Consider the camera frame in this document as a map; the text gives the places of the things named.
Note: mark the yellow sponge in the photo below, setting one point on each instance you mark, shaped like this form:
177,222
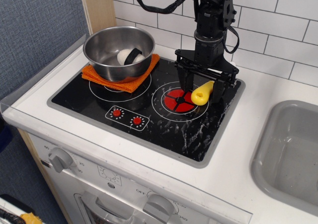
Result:
30,218

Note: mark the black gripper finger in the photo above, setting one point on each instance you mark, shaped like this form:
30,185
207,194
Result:
186,78
218,89

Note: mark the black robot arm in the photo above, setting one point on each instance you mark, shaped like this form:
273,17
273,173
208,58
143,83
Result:
214,19

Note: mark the grey sink basin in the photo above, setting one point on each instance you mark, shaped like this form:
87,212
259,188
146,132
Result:
285,164

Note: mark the white toy oven front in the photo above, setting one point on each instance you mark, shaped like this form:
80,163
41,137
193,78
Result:
93,194

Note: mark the yellow handled toy knife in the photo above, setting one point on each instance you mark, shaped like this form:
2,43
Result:
200,96

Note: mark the black toy stove top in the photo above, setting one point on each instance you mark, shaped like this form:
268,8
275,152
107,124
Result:
158,115

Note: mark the white and black sushi toy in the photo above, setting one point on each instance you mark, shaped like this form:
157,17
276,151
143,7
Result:
130,56

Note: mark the orange cloth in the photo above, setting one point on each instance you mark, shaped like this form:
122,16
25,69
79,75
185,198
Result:
89,73

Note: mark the grey left oven knob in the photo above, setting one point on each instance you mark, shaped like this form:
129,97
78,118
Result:
60,159

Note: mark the grey oven knob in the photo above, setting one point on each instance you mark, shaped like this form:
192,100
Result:
159,208
60,159

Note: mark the stainless steel bowl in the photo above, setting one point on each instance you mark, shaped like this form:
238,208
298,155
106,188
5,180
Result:
102,47

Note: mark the grey right oven knob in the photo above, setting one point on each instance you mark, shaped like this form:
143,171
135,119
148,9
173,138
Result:
159,208

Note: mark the wooden side panel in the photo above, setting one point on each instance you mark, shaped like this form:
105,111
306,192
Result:
99,14

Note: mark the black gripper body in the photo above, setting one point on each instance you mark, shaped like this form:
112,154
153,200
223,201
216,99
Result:
207,59

